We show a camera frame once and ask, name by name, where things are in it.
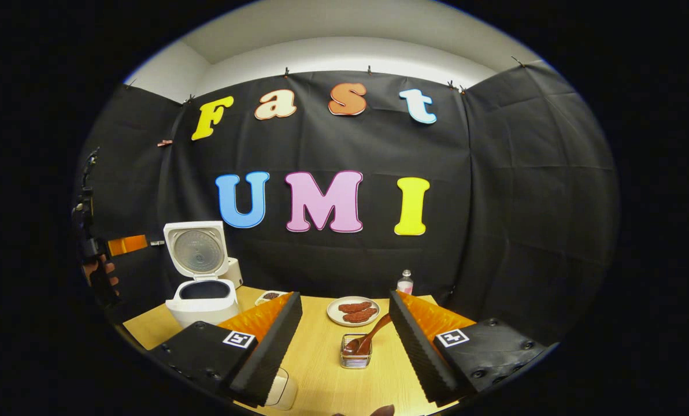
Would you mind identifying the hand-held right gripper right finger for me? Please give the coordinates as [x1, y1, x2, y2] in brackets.
[388, 290, 547, 405]

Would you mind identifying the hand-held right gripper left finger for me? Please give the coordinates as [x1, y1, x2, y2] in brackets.
[148, 292, 303, 408]

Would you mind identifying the white box of rice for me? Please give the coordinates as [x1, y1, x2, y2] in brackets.
[264, 367, 299, 411]

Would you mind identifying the brown wooden spoon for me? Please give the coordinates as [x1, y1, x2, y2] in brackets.
[343, 314, 392, 356]

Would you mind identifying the metal wire chopstick holder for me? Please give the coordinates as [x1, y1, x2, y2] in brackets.
[340, 333, 373, 370]

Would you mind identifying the white rice cooker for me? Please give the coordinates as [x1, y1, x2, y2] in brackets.
[163, 221, 245, 329]

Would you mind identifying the white round plate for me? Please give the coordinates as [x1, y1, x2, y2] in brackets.
[327, 296, 381, 328]

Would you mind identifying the black backdrop cloth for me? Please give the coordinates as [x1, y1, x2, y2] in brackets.
[76, 61, 620, 347]

